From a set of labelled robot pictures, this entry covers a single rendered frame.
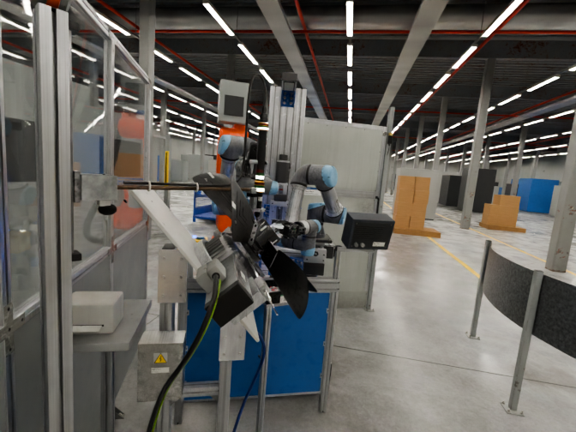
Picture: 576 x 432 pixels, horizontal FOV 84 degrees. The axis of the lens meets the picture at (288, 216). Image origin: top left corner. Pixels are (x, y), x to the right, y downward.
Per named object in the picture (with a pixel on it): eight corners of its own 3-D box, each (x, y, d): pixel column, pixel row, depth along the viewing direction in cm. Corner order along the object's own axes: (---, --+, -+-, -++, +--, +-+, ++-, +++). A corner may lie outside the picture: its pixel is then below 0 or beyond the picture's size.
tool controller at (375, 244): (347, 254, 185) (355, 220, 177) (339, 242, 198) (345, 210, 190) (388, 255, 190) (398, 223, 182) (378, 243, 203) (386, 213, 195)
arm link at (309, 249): (297, 251, 180) (299, 231, 179) (316, 255, 176) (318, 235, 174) (291, 254, 173) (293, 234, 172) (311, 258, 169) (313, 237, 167)
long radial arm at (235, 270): (208, 272, 119) (233, 252, 120) (220, 286, 121) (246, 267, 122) (204, 304, 91) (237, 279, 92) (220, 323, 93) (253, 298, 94)
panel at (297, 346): (182, 403, 182) (186, 291, 173) (183, 401, 183) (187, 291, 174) (321, 393, 199) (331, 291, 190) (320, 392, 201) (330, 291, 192)
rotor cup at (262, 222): (259, 267, 125) (285, 247, 126) (236, 238, 121) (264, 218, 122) (255, 256, 139) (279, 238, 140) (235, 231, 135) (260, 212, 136)
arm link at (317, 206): (309, 219, 227) (311, 200, 225) (327, 222, 222) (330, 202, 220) (303, 221, 216) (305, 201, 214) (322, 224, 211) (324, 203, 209)
